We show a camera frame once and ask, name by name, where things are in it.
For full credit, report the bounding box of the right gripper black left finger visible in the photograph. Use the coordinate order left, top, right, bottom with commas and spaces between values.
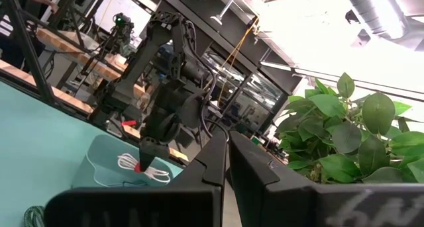
44, 130, 229, 227

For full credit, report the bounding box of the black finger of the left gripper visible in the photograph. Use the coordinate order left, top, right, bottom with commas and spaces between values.
144, 138, 170, 172
138, 138, 152, 172

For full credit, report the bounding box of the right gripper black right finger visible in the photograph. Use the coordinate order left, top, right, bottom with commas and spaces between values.
229, 130, 424, 227

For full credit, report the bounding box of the white cable with red tie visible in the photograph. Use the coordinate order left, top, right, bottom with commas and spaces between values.
116, 152, 172, 185

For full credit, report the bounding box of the green braided USB-C cable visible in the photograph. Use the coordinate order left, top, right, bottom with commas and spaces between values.
23, 204, 46, 227

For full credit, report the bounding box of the teal plastic basket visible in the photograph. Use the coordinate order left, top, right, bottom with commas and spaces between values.
70, 134, 185, 189

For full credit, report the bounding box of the green leafy artificial plant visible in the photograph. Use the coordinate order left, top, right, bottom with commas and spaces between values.
274, 71, 424, 185

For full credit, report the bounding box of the black-framed glass partition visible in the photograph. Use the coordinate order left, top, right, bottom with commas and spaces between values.
185, 38, 303, 138

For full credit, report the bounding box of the teal table mat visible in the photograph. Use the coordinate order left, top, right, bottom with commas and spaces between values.
0, 79, 185, 227

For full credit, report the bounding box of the background wooden workbench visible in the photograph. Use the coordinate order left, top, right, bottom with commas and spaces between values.
35, 27, 148, 101

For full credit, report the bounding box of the long ceiling light bar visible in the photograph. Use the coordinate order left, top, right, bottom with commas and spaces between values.
259, 60, 424, 103

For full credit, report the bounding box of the yellow hanging cord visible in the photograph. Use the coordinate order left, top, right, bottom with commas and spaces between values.
216, 17, 261, 106

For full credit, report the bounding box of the black aluminium table frame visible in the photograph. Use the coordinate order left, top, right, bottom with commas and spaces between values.
0, 0, 100, 122

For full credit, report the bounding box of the grey ventilation duct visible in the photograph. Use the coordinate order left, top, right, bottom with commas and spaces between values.
341, 0, 424, 44

